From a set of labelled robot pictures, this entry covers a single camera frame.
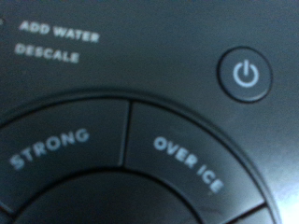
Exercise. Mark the black Keurig coffee machine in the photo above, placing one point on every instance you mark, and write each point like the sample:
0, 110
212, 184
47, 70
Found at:
149, 93

